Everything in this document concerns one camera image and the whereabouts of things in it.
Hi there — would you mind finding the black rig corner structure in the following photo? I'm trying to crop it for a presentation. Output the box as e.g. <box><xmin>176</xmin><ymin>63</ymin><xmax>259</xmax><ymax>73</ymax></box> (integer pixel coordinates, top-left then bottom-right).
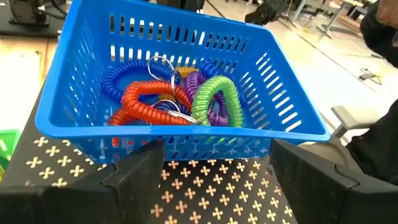
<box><xmin>244</xmin><ymin>0</ymin><xmax>292</xmax><ymax>26</ymax></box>

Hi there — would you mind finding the grey chair armrest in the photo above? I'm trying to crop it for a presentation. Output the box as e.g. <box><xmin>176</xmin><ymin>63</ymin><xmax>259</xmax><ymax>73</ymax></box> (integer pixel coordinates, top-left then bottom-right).
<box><xmin>330</xmin><ymin>105</ymin><xmax>379</xmax><ymax>139</ymax></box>

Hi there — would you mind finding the black perforated metal shelf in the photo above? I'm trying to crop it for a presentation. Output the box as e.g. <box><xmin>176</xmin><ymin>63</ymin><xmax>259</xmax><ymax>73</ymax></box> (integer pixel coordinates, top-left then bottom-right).
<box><xmin>0</xmin><ymin>86</ymin><xmax>299</xmax><ymax>224</ymax></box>

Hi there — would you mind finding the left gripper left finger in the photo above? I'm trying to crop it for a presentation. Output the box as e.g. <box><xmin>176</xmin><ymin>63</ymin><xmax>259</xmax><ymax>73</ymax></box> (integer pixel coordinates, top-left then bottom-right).
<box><xmin>70</xmin><ymin>139</ymin><xmax>165</xmax><ymax>224</ymax></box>

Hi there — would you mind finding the yellow coil keychain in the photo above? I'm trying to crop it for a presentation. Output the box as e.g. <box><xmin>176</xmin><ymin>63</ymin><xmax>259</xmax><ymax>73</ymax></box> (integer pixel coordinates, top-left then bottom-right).
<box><xmin>161</xmin><ymin>65</ymin><xmax>201</xmax><ymax>102</ymax></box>

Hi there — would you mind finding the orange coil keychain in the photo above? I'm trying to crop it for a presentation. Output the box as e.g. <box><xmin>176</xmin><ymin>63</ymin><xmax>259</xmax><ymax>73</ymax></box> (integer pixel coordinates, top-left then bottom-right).
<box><xmin>120</xmin><ymin>80</ymin><xmax>201</xmax><ymax>126</ymax></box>
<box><xmin>108</xmin><ymin>108</ymin><xmax>137</xmax><ymax>147</ymax></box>

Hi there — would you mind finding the person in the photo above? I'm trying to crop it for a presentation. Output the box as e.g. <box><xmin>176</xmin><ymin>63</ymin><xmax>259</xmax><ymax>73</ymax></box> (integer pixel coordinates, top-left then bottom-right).
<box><xmin>345</xmin><ymin>0</ymin><xmax>398</xmax><ymax>185</ymax></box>

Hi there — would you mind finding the green plastic basket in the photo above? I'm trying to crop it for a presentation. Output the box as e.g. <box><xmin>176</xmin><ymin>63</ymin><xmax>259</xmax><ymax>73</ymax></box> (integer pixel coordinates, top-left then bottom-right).
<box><xmin>0</xmin><ymin>129</ymin><xmax>22</xmax><ymax>183</ymax></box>

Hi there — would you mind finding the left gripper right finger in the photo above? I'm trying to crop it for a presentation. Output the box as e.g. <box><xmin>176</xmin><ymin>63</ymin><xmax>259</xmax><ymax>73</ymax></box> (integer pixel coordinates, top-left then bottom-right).
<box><xmin>270</xmin><ymin>139</ymin><xmax>398</xmax><ymax>224</ymax></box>

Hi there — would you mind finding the blue plastic basket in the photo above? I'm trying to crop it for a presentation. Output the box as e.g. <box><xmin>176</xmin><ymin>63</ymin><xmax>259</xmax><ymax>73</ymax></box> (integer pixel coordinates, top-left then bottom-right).
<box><xmin>35</xmin><ymin>0</ymin><xmax>331</xmax><ymax>164</ymax></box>

